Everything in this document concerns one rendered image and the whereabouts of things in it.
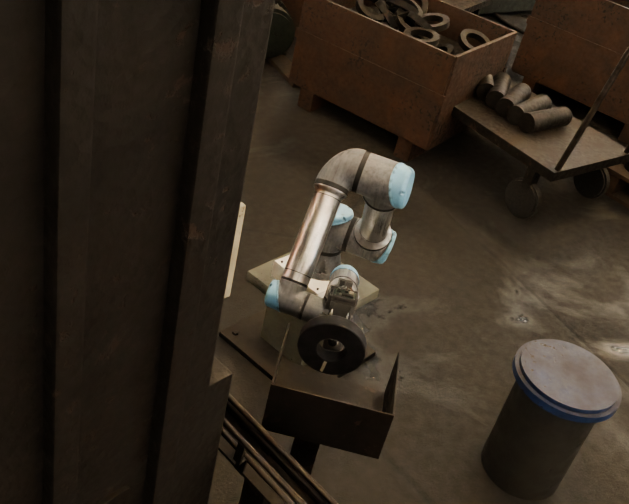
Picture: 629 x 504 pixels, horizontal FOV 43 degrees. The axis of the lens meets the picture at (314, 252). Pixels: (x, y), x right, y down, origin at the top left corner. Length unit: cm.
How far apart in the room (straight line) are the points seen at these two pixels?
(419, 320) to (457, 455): 66
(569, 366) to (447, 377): 59
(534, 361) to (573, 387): 13
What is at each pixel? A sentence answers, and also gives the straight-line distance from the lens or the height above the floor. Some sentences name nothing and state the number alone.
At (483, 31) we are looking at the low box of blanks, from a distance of 463.
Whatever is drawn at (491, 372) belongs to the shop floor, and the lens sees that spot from 304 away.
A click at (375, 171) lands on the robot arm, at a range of 211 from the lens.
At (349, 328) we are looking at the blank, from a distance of 176.
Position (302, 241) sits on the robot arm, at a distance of 210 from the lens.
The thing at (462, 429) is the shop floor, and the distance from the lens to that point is 278.
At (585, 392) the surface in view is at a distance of 244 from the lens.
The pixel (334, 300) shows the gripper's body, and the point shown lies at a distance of 186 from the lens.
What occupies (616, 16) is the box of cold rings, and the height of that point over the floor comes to 68.
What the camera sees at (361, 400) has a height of 59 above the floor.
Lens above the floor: 189
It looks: 35 degrees down
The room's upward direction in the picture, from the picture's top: 14 degrees clockwise
